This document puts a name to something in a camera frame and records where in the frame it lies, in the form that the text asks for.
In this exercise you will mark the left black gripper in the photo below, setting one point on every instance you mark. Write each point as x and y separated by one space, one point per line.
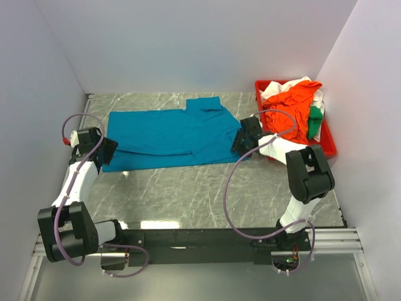
110 147

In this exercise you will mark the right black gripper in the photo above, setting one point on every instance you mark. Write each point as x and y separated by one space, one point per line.
235 145

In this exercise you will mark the blue t shirt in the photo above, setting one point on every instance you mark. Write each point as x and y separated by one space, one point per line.
201 133

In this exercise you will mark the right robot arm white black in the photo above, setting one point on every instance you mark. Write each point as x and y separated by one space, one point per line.
309 177

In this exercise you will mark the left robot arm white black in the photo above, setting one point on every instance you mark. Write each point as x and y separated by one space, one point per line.
67 220

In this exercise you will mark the white t shirt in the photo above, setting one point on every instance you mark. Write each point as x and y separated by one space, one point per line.
282 86

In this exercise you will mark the orange t shirt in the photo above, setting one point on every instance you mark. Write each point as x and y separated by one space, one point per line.
291 116

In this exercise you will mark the green t shirt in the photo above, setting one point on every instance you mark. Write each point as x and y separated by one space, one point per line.
314 123

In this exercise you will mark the red plastic bin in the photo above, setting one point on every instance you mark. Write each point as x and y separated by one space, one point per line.
326 141

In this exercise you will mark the black base beam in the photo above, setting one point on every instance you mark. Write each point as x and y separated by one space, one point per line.
190 246

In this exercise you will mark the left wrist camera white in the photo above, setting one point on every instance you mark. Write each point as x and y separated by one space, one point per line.
73 140

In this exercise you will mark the aluminium rail frame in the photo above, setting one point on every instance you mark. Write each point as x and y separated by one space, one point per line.
256 194

